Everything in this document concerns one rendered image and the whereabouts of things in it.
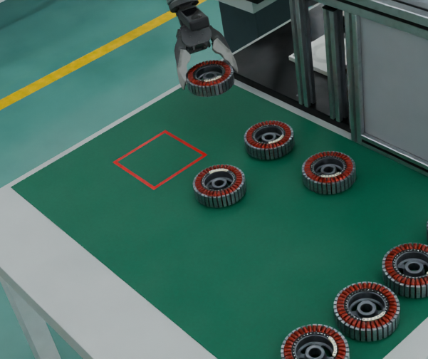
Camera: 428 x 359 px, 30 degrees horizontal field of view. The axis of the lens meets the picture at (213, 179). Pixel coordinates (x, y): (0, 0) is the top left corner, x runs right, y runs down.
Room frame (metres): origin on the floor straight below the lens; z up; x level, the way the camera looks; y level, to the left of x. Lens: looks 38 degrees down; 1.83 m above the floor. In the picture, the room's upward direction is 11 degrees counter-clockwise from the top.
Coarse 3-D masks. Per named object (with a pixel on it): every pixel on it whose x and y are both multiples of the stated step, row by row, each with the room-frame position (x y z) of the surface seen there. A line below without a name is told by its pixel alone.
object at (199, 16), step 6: (192, 6) 1.71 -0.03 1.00; (180, 12) 1.69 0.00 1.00; (186, 12) 1.68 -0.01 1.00; (192, 12) 1.67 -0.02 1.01; (198, 12) 1.66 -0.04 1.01; (180, 18) 1.69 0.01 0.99; (186, 18) 1.64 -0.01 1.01; (192, 18) 1.62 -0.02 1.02; (198, 18) 1.62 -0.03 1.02; (204, 18) 1.61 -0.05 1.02; (186, 24) 1.64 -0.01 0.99; (192, 24) 1.60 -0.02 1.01; (198, 24) 1.61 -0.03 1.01; (204, 24) 1.61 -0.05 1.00; (192, 30) 1.60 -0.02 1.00; (198, 30) 1.61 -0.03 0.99
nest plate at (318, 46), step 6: (324, 36) 1.84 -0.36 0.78; (312, 42) 1.82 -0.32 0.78; (318, 42) 1.82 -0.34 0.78; (324, 42) 1.81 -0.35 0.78; (312, 48) 1.79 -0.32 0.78; (318, 48) 1.78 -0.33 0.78; (324, 48) 1.78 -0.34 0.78; (312, 54) 1.76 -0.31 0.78; (318, 54) 1.76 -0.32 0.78; (324, 54) 1.75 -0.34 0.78; (294, 60) 1.76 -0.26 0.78; (318, 60) 1.73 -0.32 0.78; (324, 60) 1.72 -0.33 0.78; (318, 66) 1.70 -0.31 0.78; (324, 66) 1.69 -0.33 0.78; (318, 72) 1.69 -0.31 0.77; (324, 72) 1.67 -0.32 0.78
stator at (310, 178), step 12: (312, 156) 1.34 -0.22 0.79; (324, 156) 1.33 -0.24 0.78; (336, 156) 1.33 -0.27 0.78; (348, 156) 1.32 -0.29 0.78; (312, 168) 1.30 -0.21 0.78; (324, 168) 1.30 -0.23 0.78; (336, 168) 1.32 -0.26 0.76; (348, 168) 1.28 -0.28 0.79; (312, 180) 1.26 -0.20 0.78; (324, 180) 1.25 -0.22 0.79; (336, 180) 1.25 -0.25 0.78; (348, 180) 1.25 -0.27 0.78; (324, 192) 1.25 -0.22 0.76; (336, 192) 1.25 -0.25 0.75
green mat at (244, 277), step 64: (128, 128) 1.63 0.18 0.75; (192, 128) 1.58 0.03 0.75; (320, 128) 1.48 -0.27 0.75; (64, 192) 1.43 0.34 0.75; (128, 192) 1.38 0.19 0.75; (192, 192) 1.34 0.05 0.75; (256, 192) 1.30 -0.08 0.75; (384, 192) 1.22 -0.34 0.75; (128, 256) 1.18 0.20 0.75; (192, 256) 1.14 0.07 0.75; (256, 256) 1.11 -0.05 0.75; (320, 256) 1.07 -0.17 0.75; (192, 320) 0.98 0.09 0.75; (256, 320) 0.95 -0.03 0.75; (320, 320) 0.92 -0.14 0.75
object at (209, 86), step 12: (216, 60) 1.65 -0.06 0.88; (192, 72) 1.62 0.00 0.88; (204, 72) 1.63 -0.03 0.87; (216, 72) 1.63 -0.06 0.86; (228, 72) 1.59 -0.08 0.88; (192, 84) 1.57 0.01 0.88; (204, 84) 1.56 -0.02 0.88; (216, 84) 1.55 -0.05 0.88; (228, 84) 1.56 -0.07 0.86; (204, 96) 1.55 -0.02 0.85
